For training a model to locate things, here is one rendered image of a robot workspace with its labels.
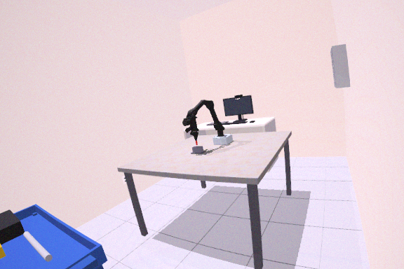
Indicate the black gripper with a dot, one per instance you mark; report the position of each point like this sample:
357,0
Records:
194,131

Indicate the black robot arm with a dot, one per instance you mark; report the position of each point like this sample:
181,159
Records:
191,117

